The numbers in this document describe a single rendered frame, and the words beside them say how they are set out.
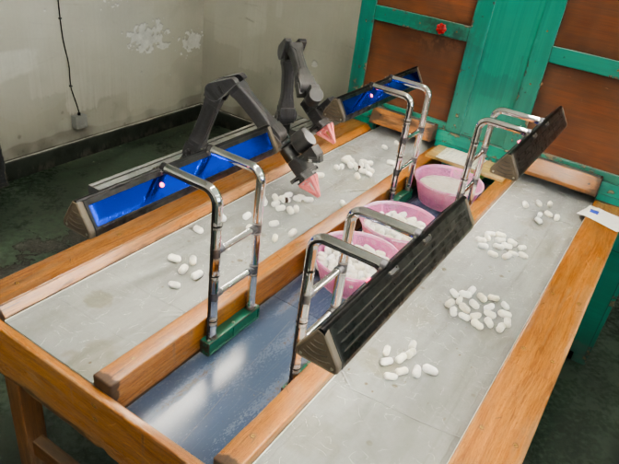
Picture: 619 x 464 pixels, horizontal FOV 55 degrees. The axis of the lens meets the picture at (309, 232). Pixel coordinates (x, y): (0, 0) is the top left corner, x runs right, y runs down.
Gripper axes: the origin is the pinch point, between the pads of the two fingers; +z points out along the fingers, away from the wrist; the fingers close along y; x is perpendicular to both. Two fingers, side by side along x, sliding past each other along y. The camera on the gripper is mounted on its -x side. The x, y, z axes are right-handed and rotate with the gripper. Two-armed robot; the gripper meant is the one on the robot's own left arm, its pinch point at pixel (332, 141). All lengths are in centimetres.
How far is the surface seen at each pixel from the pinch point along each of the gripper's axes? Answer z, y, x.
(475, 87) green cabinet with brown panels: 13, 45, -41
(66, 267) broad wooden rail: -3, -117, 9
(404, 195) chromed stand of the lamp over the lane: 32.8, -1.7, -14.6
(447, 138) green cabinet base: 24, 44, -20
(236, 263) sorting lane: 20, -83, -7
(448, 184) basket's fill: 38.9, 15.8, -22.7
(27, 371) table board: 14, -140, 8
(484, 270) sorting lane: 63, -34, -44
